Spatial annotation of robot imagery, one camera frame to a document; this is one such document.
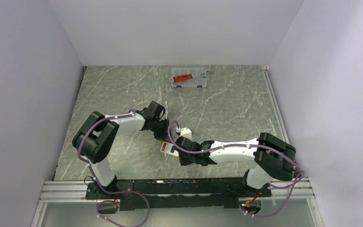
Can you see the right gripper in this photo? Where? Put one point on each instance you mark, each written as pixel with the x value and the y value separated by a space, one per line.
pixel 184 161

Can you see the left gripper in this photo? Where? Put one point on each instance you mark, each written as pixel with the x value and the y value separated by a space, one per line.
pixel 162 136

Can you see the white remote control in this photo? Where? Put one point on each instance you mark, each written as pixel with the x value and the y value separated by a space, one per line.
pixel 173 151

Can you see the red battery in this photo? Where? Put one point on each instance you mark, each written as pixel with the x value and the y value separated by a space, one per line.
pixel 166 147

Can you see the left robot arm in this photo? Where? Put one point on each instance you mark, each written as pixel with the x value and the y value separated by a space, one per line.
pixel 94 139

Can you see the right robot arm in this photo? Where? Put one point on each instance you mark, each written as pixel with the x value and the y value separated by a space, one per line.
pixel 272 158

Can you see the clear plastic organizer box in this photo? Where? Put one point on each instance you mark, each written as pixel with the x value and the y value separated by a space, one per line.
pixel 189 83

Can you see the black base frame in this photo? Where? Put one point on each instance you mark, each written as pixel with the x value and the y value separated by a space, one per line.
pixel 179 193

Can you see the aluminium rail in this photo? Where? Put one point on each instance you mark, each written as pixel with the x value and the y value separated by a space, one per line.
pixel 300 193

